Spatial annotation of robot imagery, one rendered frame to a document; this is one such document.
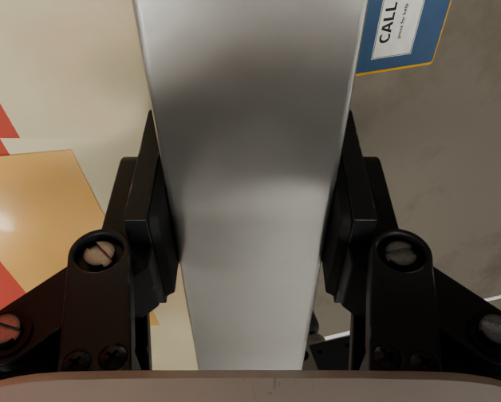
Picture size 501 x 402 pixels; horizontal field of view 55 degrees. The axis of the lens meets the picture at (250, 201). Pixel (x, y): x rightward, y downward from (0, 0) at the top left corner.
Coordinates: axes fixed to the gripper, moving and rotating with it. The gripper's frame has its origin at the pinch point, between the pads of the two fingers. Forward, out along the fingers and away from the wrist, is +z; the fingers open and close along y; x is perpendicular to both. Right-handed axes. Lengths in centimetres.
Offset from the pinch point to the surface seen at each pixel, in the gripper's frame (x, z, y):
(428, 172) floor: -144, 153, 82
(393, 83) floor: -91, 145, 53
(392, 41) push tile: -13.9, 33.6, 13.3
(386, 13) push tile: -11.0, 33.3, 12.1
